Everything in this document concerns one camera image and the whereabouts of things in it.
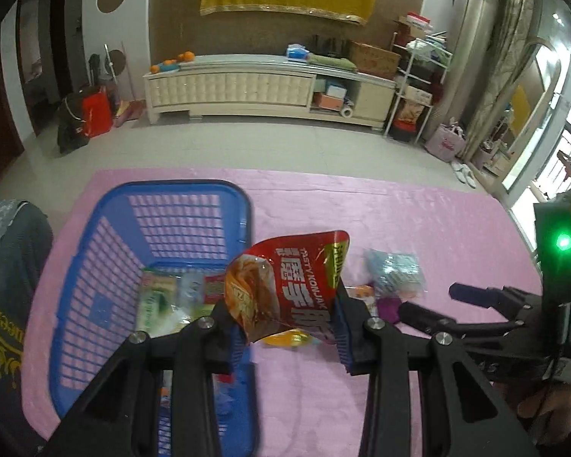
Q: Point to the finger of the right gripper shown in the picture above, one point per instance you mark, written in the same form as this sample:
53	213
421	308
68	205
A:
479	297
426	321

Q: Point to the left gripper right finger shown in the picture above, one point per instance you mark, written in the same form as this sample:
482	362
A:
432	379

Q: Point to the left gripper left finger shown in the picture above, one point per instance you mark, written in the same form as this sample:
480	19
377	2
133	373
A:
118	412

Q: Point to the purple snack packet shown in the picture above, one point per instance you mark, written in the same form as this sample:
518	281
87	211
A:
388	309

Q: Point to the blue striped snack bag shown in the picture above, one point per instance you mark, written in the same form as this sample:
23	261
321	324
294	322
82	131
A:
395	275

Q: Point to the yellow noodle snack bag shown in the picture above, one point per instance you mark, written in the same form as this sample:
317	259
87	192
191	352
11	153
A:
289	339

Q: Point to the red konjac snack bag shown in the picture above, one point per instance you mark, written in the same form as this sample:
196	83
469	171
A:
287	282

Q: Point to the person's right hand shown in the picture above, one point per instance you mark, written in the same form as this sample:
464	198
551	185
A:
555	404

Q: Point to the pink quilted mat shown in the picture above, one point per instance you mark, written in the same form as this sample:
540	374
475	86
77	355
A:
309	405

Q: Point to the green snack bag in basket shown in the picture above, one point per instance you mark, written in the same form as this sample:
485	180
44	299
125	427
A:
161	310

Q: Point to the white slippers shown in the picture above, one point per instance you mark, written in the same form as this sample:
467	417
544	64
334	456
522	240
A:
464	174

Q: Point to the pink tote bag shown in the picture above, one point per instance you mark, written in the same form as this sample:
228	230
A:
447	142

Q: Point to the blue plastic basket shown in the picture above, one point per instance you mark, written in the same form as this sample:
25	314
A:
184	228

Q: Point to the grey printed clothing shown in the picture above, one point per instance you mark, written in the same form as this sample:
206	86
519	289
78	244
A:
25	243

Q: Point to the white metal shelf rack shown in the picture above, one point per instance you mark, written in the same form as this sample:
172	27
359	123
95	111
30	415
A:
424	66

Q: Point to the silver standing air conditioner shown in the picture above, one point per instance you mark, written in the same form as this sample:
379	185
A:
467	40

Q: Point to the cream TV cabinet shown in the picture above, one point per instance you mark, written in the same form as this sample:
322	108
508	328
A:
271	87

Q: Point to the red shopping bag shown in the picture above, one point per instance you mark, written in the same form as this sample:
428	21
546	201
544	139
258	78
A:
97	114

